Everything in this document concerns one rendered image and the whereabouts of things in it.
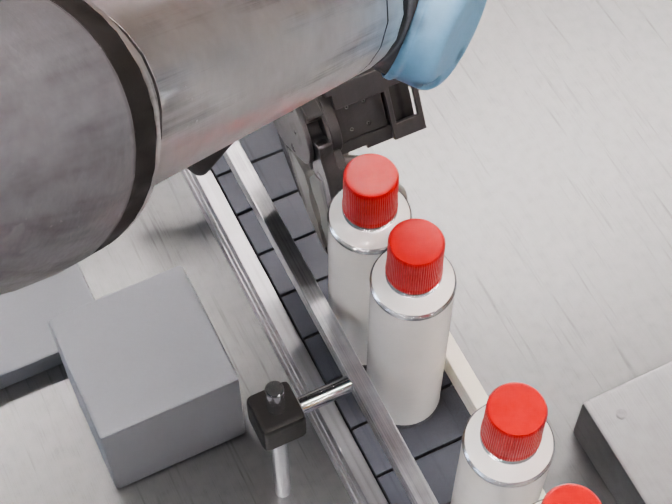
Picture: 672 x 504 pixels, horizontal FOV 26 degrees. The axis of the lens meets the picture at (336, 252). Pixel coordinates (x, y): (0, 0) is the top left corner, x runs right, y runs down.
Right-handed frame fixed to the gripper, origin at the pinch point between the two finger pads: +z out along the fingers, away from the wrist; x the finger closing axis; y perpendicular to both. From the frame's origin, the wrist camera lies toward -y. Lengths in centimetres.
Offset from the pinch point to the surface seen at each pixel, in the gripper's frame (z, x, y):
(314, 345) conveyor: 6.2, 0.1, -3.1
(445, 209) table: 6.2, 10.1, 12.3
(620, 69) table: 3.2, 15.2, 32.0
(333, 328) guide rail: 0.7, -6.8, -3.2
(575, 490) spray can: -0.1, -30.1, 1.1
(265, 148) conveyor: -2.3, 14.7, 0.8
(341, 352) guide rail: 1.6, -8.3, -3.5
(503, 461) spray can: 1.0, -24.6, -0.4
